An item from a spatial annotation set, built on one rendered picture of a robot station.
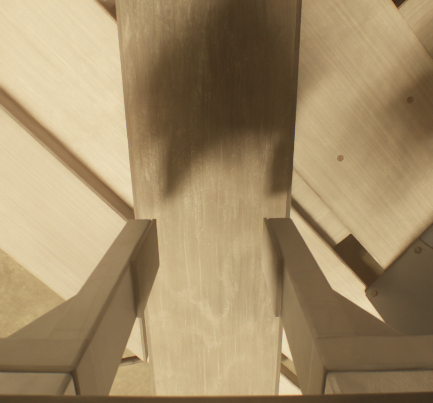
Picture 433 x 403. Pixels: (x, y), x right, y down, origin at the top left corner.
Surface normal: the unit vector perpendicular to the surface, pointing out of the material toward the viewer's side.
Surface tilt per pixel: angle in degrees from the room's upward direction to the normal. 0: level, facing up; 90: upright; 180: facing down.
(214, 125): 0
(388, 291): 90
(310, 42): 0
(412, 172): 0
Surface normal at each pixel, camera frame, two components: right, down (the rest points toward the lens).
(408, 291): -0.80, -0.57
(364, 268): 0.00, 0.29
